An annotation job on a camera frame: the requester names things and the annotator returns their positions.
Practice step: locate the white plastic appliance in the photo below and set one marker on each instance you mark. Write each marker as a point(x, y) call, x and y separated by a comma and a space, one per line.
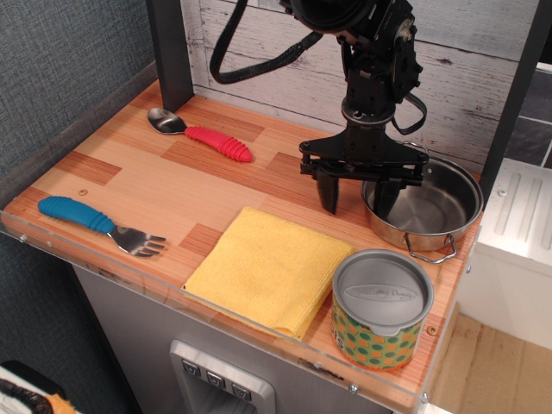
point(507, 281)

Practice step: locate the blue handled fork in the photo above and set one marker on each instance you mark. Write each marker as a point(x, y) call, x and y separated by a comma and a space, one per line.
point(129, 240)

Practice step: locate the grey dispenser panel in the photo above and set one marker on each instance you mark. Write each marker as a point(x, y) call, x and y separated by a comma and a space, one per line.
point(220, 379)

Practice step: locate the dark grey post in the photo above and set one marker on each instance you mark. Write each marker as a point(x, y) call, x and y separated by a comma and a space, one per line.
point(167, 29)
point(530, 56)

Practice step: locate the yellow folded cloth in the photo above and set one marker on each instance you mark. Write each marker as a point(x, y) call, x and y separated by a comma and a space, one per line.
point(269, 273)

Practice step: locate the dark grey left post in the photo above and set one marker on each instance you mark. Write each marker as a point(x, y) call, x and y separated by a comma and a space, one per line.
point(167, 29)

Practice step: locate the orange cloth piece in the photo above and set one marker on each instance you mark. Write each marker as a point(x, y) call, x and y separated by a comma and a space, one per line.
point(60, 405)

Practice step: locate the dark grey right post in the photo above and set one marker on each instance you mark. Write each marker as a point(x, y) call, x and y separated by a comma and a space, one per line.
point(530, 56)

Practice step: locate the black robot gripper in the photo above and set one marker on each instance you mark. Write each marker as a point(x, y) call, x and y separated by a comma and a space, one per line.
point(362, 151)

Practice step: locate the patterned can with grey lid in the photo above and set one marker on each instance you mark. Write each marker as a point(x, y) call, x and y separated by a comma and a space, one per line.
point(380, 301)

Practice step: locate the red handled spoon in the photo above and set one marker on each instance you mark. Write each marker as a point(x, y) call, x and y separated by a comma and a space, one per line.
point(168, 123)

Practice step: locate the clear acrylic edge guard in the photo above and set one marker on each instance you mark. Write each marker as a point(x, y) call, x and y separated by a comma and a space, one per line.
point(153, 326)

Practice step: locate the stainless steel pot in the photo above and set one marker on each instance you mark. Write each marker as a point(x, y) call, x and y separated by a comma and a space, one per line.
point(429, 220)

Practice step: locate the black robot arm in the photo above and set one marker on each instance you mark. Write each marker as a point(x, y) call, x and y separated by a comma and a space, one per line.
point(379, 62)

